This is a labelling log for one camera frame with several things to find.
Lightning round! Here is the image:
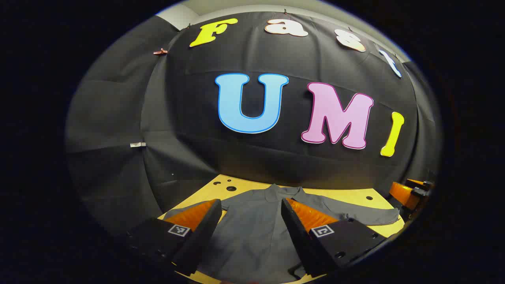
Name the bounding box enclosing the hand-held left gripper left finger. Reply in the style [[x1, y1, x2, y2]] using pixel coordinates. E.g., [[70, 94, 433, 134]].
[[126, 198, 223, 277]]

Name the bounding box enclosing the grey button shirt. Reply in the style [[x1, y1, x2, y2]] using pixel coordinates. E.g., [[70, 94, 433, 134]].
[[163, 183, 400, 284]]

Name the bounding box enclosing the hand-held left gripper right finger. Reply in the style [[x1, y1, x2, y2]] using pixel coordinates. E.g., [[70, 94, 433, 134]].
[[281, 197, 389, 278]]

